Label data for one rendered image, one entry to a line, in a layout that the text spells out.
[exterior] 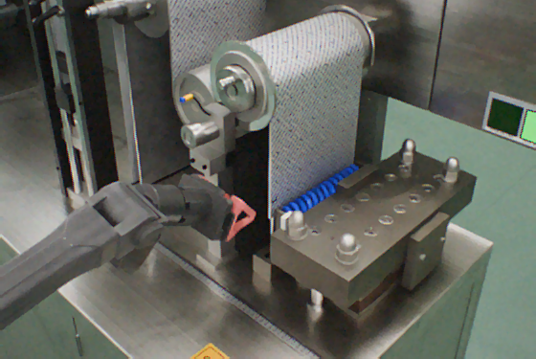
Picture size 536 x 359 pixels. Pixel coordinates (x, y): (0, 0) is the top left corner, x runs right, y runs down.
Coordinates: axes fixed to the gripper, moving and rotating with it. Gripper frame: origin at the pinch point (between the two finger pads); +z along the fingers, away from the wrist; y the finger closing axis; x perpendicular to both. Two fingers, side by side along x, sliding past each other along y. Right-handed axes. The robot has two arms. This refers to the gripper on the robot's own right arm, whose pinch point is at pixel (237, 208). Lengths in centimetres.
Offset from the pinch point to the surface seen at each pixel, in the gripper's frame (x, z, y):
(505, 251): -19, 192, -7
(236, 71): 20.2, -5.1, -5.5
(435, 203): 10.3, 29.3, 18.4
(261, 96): 18.0, -2.2, -1.6
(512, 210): -5, 218, -18
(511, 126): 27.3, 30.5, 24.6
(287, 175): 6.2, 10.0, -0.1
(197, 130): 9.2, -5.6, -8.6
